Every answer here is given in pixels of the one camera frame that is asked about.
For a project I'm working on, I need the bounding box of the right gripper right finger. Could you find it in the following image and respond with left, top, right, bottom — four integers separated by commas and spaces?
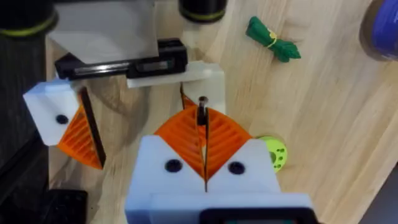
206, 106, 282, 194

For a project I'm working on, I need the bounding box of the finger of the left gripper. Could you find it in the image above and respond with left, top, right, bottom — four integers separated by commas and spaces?
22, 78, 107, 170

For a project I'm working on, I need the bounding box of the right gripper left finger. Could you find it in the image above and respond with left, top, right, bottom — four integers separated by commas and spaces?
127, 105, 207, 200

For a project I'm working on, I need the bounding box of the small black screw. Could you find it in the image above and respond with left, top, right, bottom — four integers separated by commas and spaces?
197, 96, 210, 126

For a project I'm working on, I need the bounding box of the green toy vegetable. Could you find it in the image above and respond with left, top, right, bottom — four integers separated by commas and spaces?
245, 16, 302, 63

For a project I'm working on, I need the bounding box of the green disc with holes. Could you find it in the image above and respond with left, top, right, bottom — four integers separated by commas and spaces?
257, 135, 289, 173

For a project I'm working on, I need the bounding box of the left wrist flat plate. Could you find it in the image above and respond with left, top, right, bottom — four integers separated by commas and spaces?
49, 0, 160, 65

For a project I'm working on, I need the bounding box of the blue tape roll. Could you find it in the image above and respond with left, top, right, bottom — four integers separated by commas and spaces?
358, 0, 398, 62

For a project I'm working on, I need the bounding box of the black rail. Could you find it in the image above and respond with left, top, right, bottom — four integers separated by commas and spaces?
0, 187, 89, 224

